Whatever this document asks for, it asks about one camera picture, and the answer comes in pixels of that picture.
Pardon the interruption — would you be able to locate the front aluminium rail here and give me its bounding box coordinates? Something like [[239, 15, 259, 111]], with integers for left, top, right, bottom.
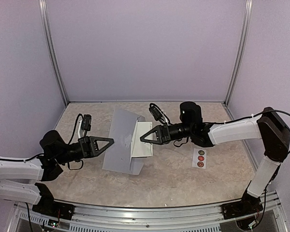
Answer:
[[7, 191, 289, 232]]

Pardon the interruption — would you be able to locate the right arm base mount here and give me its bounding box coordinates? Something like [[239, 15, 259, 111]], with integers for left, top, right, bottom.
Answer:
[[221, 191, 263, 219]]

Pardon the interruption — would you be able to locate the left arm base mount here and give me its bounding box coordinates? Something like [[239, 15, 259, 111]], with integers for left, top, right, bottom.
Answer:
[[32, 183, 75, 220]]

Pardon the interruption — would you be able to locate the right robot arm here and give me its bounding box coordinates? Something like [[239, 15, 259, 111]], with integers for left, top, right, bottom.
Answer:
[[140, 101, 290, 215]]

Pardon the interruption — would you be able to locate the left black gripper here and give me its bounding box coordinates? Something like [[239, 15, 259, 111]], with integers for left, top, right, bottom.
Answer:
[[55, 136, 114, 165]]

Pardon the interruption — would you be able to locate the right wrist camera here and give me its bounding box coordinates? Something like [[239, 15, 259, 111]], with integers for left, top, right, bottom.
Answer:
[[149, 103, 171, 125]]

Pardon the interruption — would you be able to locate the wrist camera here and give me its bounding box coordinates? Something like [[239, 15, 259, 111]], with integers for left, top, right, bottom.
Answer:
[[77, 114, 92, 139], [149, 103, 171, 125]]

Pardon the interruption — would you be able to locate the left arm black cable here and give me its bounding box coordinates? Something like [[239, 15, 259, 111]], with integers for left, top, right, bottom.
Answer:
[[67, 113, 84, 145]]

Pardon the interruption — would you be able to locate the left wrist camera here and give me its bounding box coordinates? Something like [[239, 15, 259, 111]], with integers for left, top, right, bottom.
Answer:
[[77, 114, 92, 139]]

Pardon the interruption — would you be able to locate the right aluminium frame post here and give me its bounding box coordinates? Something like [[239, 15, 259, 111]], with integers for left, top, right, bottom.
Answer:
[[224, 0, 253, 108]]

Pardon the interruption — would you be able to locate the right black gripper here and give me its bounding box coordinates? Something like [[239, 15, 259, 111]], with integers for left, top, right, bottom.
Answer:
[[140, 122, 193, 145]]

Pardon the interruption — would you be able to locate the grey paper envelope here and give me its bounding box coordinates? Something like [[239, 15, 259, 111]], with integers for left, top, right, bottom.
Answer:
[[102, 108, 145, 175]]

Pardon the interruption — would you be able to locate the white sticker sheet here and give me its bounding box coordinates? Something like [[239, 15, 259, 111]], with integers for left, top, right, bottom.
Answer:
[[192, 148, 207, 169]]

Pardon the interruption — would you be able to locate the aluminium frame post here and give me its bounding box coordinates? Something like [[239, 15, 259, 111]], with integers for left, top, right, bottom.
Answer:
[[224, 0, 253, 108], [38, 0, 70, 107]]

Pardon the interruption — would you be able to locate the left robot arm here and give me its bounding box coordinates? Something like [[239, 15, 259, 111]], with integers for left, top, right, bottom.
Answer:
[[0, 130, 114, 215]]

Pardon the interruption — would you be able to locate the left aluminium frame post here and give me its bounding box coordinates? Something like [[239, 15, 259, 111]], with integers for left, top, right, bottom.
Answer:
[[38, 0, 70, 107]]

